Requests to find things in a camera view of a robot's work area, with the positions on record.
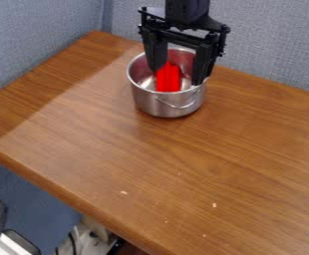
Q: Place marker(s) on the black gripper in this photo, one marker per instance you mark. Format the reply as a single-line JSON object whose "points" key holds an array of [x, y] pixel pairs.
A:
{"points": [[185, 15]]}

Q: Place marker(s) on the red block object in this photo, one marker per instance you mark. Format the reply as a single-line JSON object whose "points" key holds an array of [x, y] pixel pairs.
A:
{"points": [[168, 78]]}

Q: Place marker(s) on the silver metal pot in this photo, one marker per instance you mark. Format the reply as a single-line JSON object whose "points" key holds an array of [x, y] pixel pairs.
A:
{"points": [[166, 104]]}

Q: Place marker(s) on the white object under table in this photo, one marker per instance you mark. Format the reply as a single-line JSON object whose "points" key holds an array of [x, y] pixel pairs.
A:
{"points": [[89, 239]]}

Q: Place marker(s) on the striped grey white object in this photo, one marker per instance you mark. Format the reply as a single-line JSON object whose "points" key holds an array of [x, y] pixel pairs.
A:
{"points": [[14, 244]]}

